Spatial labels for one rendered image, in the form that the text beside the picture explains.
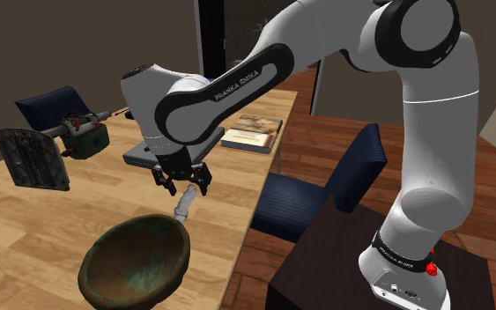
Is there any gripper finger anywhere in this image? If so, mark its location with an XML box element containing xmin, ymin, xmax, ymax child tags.
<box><xmin>189</xmin><ymin>163</ymin><xmax>213</xmax><ymax>197</ymax></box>
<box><xmin>152</xmin><ymin>167</ymin><xmax>178</xmax><ymax>197</ymax></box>

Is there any grey closed laptop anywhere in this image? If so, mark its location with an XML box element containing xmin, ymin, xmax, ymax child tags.
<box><xmin>122</xmin><ymin>126</ymin><xmax>226</xmax><ymax>169</ymax></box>

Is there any brown cover book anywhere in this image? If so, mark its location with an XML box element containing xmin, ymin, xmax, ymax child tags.
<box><xmin>233</xmin><ymin>114</ymin><xmax>284</xmax><ymax>135</ymax></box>

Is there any green brown bowl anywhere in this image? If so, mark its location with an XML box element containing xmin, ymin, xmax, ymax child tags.
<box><xmin>77</xmin><ymin>213</ymin><xmax>192</xmax><ymax>310</ymax></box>

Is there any green box with grey rod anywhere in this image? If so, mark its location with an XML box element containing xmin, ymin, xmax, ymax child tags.
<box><xmin>40</xmin><ymin>110</ymin><xmax>113</xmax><ymax>161</ymax></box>

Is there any dark blue chair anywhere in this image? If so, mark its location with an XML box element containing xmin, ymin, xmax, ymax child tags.
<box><xmin>250</xmin><ymin>122</ymin><xmax>389</xmax><ymax>245</ymax></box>
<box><xmin>14</xmin><ymin>85</ymin><xmax>93</xmax><ymax>132</ymax></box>

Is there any wooden table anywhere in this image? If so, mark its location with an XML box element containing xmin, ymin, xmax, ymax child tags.
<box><xmin>0</xmin><ymin>87</ymin><xmax>300</xmax><ymax>310</ymax></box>

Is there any dark grey ribbed panel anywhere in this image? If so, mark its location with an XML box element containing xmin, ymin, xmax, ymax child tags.
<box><xmin>0</xmin><ymin>128</ymin><xmax>71</xmax><ymax>193</ymax></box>

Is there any dark robot stand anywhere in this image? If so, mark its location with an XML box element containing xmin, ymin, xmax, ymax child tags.
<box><xmin>265</xmin><ymin>193</ymin><xmax>496</xmax><ymax>310</ymax></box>

